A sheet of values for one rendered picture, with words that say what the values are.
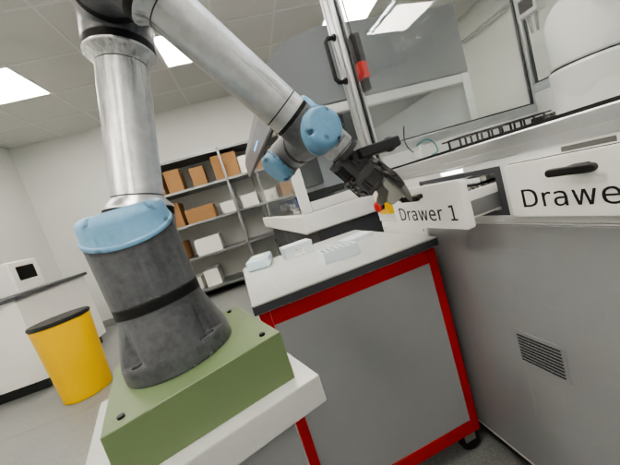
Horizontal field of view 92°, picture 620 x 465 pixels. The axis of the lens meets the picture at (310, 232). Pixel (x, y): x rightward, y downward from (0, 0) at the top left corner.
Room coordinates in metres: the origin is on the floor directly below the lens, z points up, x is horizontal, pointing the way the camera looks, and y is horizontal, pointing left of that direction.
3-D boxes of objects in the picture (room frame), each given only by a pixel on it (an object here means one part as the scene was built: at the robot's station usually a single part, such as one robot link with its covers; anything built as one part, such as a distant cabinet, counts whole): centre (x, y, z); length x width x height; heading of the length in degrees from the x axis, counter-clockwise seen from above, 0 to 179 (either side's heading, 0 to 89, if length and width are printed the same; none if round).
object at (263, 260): (1.28, 0.24, 0.78); 0.15 x 0.10 x 0.04; 0
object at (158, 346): (0.43, 0.24, 0.87); 0.15 x 0.15 x 0.10
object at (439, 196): (0.78, -0.31, 0.87); 0.29 x 0.02 x 0.11; 13
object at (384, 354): (1.13, -0.01, 0.38); 0.62 x 0.58 x 0.76; 13
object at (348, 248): (1.00, -0.07, 0.78); 0.12 x 0.08 x 0.04; 102
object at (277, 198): (2.54, -0.33, 1.13); 1.78 x 1.14 x 0.45; 13
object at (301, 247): (1.28, 0.08, 0.79); 0.13 x 0.09 x 0.05; 106
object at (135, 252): (0.44, 0.24, 0.99); 0.13 x 0.12 x 0.14; 25
